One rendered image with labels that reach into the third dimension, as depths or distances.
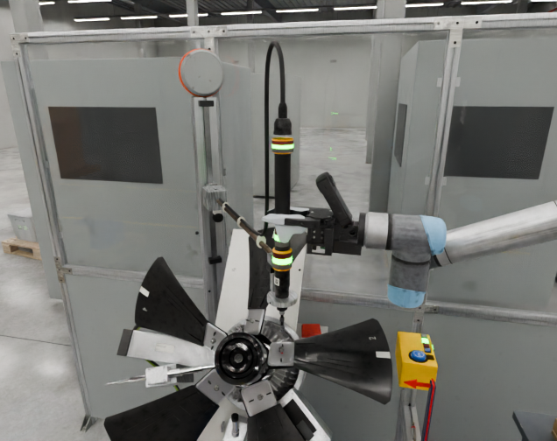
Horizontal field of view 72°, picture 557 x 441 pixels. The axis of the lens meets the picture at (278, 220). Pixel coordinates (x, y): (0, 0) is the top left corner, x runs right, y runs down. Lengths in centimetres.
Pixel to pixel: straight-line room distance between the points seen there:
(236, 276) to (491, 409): 128
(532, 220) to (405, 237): 26
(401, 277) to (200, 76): 97
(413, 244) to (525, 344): 115
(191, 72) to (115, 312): 126
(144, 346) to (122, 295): 85
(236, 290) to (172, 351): 27
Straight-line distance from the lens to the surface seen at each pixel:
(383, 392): 95
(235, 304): 127
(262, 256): 106
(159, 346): 121
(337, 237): 80
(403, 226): 78
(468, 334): 180
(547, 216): 91
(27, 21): 688
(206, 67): 144
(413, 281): 82
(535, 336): 187
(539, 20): 158
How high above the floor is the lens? 181
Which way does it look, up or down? 18 degrees down
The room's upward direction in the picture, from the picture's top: straight up
